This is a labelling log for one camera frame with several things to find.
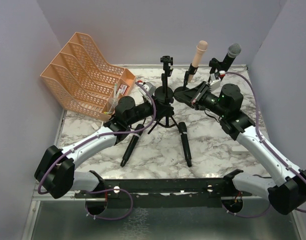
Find small black tripod stand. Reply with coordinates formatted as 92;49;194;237
147;55;179;135

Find black stand with round base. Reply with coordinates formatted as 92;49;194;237
173;64;199;102

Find beige pink microphone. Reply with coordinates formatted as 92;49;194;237
187;40;208;83

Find silver mesh head black microphone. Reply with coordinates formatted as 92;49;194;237
221;43;242;72

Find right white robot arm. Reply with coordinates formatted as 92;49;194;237
174;81;306;215

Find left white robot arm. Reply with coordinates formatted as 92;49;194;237
34;96;174;199

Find black round base stand rear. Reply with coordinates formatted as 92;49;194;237
154;66;174;104

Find black microphone at far left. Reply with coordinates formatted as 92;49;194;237
120;130;143;167

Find small red white box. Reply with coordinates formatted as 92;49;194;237
118;84;128;95

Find pens in organizer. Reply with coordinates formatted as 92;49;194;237
104;83;121;115

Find white eraser at right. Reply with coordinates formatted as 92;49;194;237
231;146;248;154

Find small white eraser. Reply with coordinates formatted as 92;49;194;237
91;123;99;130

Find orange plastic file organizer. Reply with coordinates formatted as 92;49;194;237
40;32;136;121

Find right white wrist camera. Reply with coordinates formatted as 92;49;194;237
208;70;226;91

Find black microphone with white ring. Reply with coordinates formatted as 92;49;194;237
178;122;192;167

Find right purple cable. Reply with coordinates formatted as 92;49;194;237
219;71;306;218

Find black mounting rail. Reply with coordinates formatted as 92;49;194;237
74;174;246;208

